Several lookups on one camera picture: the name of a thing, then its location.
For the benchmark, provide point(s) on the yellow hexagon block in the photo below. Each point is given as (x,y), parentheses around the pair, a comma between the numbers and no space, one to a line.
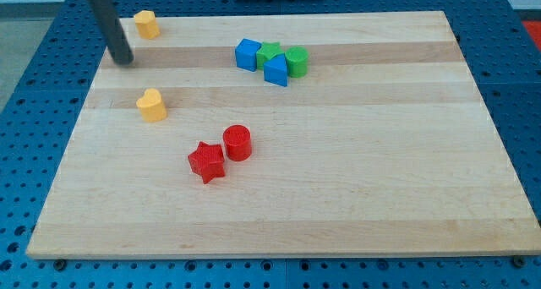
(146,24)

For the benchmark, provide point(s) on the yellow heart block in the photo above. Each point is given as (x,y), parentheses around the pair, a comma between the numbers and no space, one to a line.
(151,106)

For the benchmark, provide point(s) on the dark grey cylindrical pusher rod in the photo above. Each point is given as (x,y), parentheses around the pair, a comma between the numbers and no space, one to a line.
(111,28)

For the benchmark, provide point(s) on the blue triangle block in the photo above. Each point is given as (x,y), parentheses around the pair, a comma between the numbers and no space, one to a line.
(275,71)

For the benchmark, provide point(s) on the blue cube block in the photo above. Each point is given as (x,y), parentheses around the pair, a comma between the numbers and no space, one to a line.
(246,54)

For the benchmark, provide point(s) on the red star block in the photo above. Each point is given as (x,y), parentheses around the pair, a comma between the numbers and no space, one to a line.
(207,161)

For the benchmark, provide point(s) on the green cylinder block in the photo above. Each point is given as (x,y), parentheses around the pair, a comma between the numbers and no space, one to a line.
(297,58)

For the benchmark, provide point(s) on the green star block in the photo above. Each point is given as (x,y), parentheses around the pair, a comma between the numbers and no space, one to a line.
(267,51)

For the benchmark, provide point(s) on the red cylinder block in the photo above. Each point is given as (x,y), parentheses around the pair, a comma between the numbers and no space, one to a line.
(237,140)

